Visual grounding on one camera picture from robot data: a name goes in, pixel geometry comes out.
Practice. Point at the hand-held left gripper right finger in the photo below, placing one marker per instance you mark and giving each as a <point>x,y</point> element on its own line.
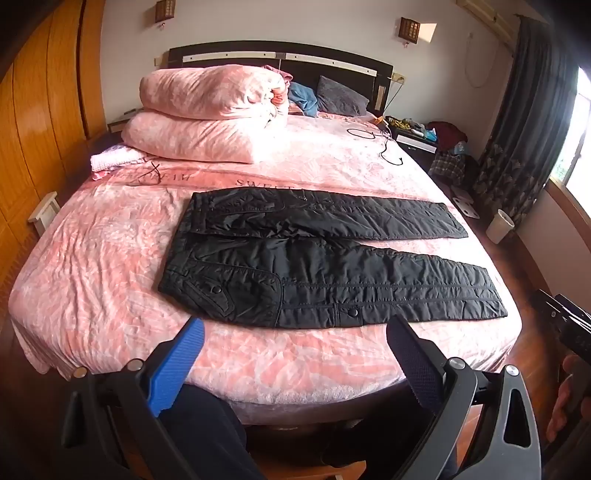
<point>411,357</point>

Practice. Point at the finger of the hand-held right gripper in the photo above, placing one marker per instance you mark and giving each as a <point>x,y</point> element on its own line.
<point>549,307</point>

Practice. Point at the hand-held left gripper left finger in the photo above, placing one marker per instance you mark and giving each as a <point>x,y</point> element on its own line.
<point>178,364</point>

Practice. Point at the black quilted pants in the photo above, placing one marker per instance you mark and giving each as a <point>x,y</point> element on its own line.
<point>300,281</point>

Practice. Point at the person's right hand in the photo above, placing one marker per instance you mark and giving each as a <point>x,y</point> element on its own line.
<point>565,406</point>

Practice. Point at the person's leg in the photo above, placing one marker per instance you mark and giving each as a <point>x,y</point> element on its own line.
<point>207,434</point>

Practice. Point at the white waste bin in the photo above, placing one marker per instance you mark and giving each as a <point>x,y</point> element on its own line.
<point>499,228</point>

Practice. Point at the bed with pink sheet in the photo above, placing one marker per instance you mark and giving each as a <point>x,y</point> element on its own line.
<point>115,258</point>

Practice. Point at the window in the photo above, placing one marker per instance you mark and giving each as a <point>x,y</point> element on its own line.
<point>577,138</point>

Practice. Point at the plaid garment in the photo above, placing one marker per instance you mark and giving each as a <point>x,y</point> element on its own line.
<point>448,164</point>

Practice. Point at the dark patterned curtain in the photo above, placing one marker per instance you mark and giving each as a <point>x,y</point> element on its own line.
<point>521,115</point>

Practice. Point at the dark red garment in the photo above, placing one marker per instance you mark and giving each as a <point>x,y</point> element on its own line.
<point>450,134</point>

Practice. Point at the small white stool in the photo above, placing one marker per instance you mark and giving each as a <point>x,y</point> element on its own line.
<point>44,207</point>

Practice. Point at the dark nightstand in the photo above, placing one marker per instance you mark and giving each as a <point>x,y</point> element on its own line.
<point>418,144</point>

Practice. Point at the blue packet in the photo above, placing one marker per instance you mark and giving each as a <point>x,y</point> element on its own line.
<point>429,134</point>

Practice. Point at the white pink knitted cloth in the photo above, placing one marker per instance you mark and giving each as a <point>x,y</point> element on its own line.
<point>113,157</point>

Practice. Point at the pink folded quilt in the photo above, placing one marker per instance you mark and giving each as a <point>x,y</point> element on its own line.
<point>207,92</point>
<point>194,136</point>

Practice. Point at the wooden nightstand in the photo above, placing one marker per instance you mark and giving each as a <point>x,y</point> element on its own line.
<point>121,122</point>

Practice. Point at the grey pillow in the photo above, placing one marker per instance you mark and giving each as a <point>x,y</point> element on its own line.
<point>341,94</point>

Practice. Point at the blue cloth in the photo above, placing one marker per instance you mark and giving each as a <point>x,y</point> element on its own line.
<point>302,97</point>

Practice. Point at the white air conditioner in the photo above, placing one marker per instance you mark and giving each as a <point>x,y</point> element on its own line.
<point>489,18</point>

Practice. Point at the dark wooden headboard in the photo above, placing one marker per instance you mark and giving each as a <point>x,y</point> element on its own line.
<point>323,62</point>

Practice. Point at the pink garment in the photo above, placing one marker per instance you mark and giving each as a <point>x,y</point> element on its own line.
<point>277,71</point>

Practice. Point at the wooden wall lamp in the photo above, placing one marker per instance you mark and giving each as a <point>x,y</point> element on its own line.
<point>165,10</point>
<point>411,30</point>

